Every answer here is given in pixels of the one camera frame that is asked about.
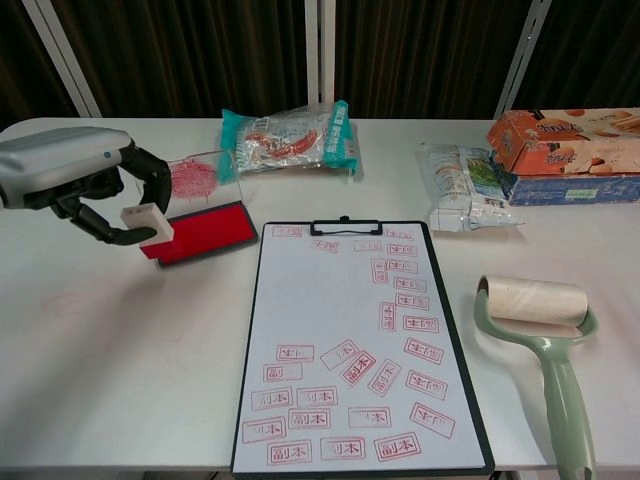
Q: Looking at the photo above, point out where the blue flat carton box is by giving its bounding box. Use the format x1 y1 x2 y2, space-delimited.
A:
499 169 640 208

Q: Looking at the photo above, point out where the white upright frame post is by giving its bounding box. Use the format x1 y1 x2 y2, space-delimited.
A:
304 0 337 119

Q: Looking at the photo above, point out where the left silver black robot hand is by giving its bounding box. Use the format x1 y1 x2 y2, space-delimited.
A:
0 126 174 247

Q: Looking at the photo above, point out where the white slotted slanted frame post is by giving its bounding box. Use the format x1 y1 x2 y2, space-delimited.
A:
493 0 552 122

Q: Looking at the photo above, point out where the white green snack bag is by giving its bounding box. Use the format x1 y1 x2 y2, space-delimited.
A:
415 141 527 234

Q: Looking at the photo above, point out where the red ink pad clear lid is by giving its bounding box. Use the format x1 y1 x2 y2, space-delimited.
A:
134 149 260 271

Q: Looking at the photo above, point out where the dark pleated curtain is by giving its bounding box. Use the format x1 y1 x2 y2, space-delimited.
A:
0 0 640 122

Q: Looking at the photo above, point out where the teal sausage snack bag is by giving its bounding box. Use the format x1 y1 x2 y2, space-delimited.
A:
219 98 364 188

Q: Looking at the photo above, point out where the white red rubber stamp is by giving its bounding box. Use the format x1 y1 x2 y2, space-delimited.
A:
119 201 177 263

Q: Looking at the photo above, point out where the white board with red labels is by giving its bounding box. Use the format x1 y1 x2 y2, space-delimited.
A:
234 222 489 472

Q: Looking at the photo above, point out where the black clipboard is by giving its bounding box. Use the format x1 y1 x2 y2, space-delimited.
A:
229 215 497 477

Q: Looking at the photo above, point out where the orange biscuit box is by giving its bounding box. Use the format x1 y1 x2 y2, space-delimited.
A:
486 106 640 177

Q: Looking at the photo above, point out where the green lint roller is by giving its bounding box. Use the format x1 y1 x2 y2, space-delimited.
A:
473 273 601 480

